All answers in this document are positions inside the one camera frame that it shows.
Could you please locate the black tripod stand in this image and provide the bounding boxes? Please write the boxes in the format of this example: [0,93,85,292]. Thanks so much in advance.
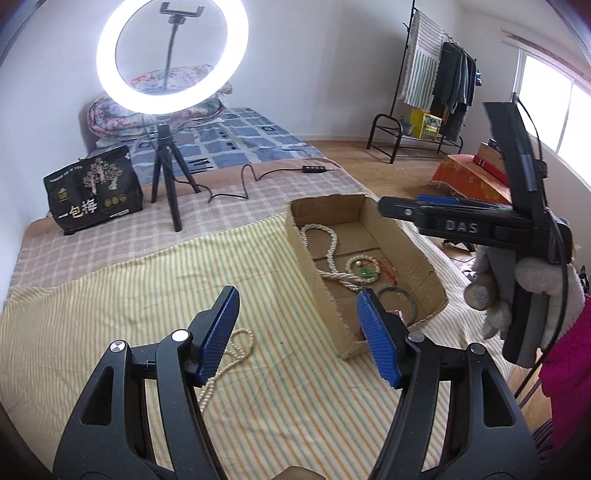
[151,122,201,233]

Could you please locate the yellow striped cloth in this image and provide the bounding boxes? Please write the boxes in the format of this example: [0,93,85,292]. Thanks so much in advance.
[0,215,518,480]

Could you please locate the thin pearl necklace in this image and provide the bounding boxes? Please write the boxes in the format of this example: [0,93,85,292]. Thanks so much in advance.
[198,328,254,416]

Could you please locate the tan cloth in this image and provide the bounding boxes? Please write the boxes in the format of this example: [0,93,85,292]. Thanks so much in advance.
[276,466,324,480]

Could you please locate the blue patterned bedsheet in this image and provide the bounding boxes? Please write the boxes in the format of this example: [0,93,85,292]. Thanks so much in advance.
[88,107,324,174]

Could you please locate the orange cloth covered box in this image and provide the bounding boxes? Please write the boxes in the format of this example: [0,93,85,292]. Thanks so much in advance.
[430,154,513,206]

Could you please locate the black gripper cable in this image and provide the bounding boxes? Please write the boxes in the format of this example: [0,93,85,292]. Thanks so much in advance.
[512,92,572,400]

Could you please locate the dark thin bangle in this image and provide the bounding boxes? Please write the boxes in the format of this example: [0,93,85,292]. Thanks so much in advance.
[376,286,419,329]

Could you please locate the dark hanging clothes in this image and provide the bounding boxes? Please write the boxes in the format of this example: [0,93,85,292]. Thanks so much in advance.
[431,42,477,139]

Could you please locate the tan and red cardboard box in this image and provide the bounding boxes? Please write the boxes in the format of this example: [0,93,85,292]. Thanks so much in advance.
[473,141,509,185]

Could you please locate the cream bead bracelet green pendant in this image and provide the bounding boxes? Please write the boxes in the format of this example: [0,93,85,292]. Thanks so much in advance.
[345,256,399,287]

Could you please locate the black snack bag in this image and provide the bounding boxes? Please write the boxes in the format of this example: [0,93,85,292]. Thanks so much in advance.
[44,147,144,235]

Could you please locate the window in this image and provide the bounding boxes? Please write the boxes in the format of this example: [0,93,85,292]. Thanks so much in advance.
[512,46,591,185]

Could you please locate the multi-strand pearl necklace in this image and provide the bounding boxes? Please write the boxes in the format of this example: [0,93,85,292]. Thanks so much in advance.
[300,224,370,292]

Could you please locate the person's right hand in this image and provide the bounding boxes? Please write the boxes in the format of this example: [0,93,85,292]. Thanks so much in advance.
[464,251,585,348]

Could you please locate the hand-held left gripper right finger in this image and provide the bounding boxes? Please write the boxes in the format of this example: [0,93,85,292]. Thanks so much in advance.
[356,289,541,480]

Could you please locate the striped hanging towel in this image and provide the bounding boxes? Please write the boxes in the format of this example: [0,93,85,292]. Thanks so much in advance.
[401,10,444,106]

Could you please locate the brown cardboard box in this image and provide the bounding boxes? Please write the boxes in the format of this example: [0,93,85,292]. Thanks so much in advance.
[284,194,450,361]

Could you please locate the person's right forearm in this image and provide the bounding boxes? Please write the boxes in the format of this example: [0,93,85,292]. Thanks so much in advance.
[540,295,591,418]

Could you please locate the white ring light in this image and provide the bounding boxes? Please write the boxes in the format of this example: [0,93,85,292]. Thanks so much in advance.
[96,0,250,114]

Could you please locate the black clothes rack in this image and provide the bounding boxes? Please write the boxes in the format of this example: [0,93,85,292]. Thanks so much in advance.
[367,0,477,164]

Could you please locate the floral pillow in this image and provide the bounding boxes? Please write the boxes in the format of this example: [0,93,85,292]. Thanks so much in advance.
[129,65,232,94]

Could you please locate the black phone holder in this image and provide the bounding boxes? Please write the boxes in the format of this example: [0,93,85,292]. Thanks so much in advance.
[159,2,204,88]

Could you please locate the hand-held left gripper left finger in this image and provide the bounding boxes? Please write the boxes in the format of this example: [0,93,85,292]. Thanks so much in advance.
[53,285,241,480]

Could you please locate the black cable with remote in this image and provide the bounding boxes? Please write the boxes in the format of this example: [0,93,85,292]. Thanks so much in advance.
[208,164,334,204]

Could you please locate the pink plaid sheet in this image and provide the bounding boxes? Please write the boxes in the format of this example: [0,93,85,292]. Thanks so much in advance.
[14,154,370,287]

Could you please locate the folded floral quilt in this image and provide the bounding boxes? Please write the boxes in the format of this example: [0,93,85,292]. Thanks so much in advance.
[88,95,228,149]

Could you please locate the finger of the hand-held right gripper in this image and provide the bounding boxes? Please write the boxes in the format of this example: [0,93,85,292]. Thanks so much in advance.
[379,196,437,236]
[416,194,514,217]

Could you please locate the yellow box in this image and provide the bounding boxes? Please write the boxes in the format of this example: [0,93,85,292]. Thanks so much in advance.
[410,108,443,139]

